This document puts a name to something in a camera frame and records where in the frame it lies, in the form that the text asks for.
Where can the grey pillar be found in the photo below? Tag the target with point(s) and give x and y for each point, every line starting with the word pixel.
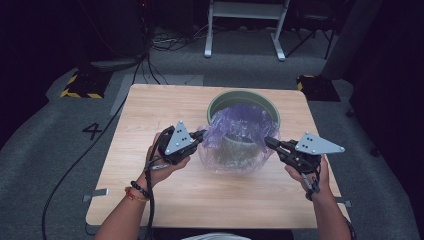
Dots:
pixel 350 40

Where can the person's right hand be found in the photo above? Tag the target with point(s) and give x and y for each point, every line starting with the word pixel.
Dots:
pixel 316 185

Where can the black tripod stand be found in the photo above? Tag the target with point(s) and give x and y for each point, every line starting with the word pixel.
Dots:
pixel 313 30

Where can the black yellow striped base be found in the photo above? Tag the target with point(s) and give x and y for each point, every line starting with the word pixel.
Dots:
pixel 86 85
pixel 318 88

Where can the green plastic bin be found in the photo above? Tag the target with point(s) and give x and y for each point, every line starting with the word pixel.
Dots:
pixel 233 96

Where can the white metal stand frame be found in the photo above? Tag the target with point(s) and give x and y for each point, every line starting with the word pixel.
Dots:
pixel 246 11

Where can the purple plastic bag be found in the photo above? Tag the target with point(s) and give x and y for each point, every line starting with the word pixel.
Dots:
pixel 240 126

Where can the person's white clothing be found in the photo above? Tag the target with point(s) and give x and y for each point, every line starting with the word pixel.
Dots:
pixel 216 236

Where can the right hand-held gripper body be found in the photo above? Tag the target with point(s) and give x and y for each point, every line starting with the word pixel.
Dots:
pixel 310 148

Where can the person's left hand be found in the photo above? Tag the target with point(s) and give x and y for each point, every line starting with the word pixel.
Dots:
pixel 163 173

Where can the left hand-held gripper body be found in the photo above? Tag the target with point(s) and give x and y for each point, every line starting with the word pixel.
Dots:
pixel 178 140

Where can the grey floor plate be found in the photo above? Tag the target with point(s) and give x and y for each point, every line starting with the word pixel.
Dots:
pixel 173 79

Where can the grey tape piece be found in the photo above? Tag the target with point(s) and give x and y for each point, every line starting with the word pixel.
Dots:
pixel 345 201
pixel 96 194

